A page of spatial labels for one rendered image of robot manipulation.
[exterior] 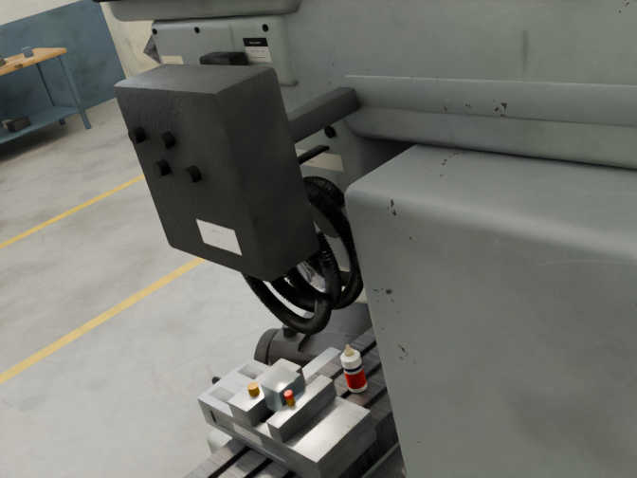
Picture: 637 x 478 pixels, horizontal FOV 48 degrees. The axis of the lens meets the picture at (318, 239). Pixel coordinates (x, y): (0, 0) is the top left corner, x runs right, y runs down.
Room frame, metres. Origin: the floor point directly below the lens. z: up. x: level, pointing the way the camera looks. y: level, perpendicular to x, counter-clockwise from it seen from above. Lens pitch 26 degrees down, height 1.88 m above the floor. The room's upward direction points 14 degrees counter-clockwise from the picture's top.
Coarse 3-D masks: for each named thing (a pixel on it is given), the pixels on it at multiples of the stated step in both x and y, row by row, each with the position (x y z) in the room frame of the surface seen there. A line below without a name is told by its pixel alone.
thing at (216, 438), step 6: (210, 432) 1.43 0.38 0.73; (216, 432) 1.42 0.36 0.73; (222, 432) 1.42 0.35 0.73; (210, 438) 1.41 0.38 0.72; (216, 438) 1.40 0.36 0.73; (222, 438) 1.39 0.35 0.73; (228, 438) 1.39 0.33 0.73; (210, 444) 1.40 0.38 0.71; (216, 444) 1.39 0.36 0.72; (222, 444) 1.38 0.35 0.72; (210, 450) 1.42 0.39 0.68
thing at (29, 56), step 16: (48, 48) 8.13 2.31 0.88; (64, 48) 7.87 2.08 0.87; (0, 64) 7.67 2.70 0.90; (16, 64) 7.54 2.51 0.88; (64, 64) 7.85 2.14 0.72; (48, 112) 8.11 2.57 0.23; (64, 112) 7.90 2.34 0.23; (80, 112) 7.86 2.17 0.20; (0, 128) 7.91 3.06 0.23; (16, 128) 7.54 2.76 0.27; (32, 128) 7.52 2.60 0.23
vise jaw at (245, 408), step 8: (280, 360) 1.21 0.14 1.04; (272, 368) 1.19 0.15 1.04; (288, 368) 1.17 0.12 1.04; (296, 368) 1.17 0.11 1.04; (264, 376) 1.17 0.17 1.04; (240, 392) 1.14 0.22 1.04; (232, 400) 1.12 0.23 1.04; (240, 400) 1.11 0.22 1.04; (248, 400) 1.11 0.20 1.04; (256, 400) 1.10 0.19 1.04; (264, 400) 1.10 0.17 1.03; (232, 408) 1.11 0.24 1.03; (240, 408) 1.09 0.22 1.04; (248, 408) 1.08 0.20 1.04; (256, 408) 1.09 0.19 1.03; (264, 408) 1.10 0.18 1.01; (240, 416) 1.10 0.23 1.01; (248, 416) 1.08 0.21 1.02; (256, 416) 1.09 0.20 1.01; (248, 424) 1.08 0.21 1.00
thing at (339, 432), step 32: (224, 384) 1.23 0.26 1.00; (320, 384) 1.10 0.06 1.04; (224, 416) 1.14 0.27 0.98; (288, 416) 1.03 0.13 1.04; (320, 416) 1.06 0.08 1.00; (352, 416) 1.04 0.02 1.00; (256, 448) 1.08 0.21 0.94; (288, 448) 1.00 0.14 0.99; (320, 448) 0.98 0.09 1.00; (352, 448) 1.00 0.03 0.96
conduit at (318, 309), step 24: (312, 192) 0.82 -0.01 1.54; (336, 192) 0.85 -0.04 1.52; (336, 216) 0.80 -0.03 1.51; (312, 264) 0.90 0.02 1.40; (336, 264) 0.78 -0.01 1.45; (264, 288) 0.87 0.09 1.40; (288, 288) 0.86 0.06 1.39; (312, 288) 0.87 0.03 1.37; (336, 288) 0.78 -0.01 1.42; (360, 288) 0.80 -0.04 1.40; (288, 312) 0.83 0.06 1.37
